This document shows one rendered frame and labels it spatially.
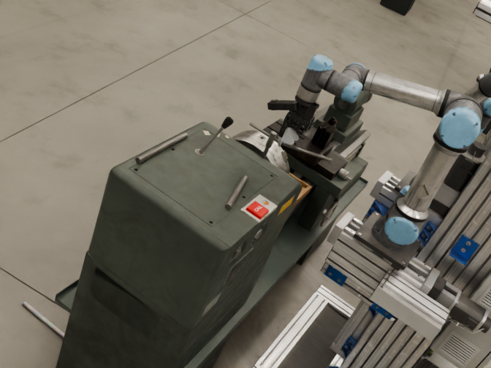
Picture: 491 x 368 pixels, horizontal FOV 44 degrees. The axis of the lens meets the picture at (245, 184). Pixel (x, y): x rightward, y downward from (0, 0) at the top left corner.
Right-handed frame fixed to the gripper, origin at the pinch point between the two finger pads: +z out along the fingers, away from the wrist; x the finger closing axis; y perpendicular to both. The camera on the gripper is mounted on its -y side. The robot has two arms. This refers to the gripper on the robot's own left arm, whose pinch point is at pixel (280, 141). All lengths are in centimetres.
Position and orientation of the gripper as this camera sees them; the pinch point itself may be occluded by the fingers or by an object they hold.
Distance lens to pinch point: 221.3
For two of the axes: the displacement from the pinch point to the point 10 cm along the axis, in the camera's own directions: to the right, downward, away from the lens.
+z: -3.2, 7.6, 5.6
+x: 4.8, -3.8, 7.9
